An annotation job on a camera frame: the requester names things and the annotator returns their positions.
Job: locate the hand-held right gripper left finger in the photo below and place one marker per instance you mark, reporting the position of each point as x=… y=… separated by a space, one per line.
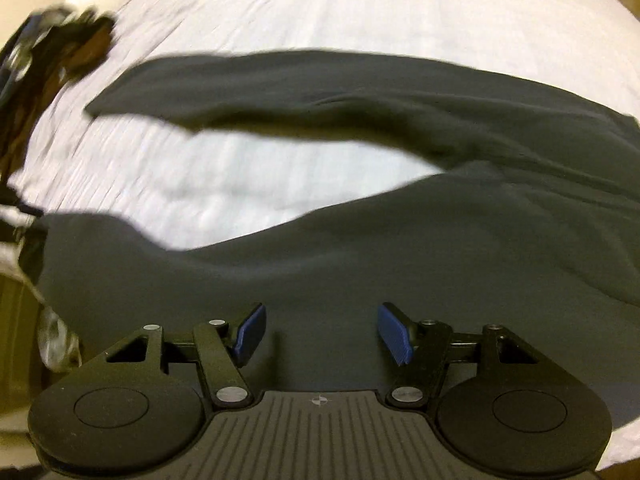
x=250 y=335

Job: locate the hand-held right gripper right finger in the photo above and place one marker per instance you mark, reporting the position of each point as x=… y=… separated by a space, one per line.
x=395 y=332

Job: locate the dark grey pants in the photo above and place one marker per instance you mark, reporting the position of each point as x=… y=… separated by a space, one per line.
x=450 y=260

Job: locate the grey white patterned cloth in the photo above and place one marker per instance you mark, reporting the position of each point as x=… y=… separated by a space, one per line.
x=57 y=342

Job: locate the white quilted bed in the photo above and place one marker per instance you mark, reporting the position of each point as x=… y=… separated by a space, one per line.
x=300 y=5

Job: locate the dark brown cloth pile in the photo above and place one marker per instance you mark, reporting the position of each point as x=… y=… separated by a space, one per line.
x=55 y=60

